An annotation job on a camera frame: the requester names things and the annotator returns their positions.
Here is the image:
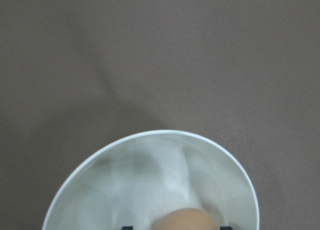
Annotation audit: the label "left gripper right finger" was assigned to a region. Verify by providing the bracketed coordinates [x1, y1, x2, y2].
[220, 226, 232, 230]

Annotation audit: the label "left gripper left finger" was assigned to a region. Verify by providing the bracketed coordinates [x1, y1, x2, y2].
[121, 226, 133, 230]

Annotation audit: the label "brown egg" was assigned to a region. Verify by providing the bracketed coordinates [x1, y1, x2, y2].
[151, 208, 218, 230]

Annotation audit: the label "white paper bowl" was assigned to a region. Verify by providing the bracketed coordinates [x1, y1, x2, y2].
[42, 130, 260, 229]

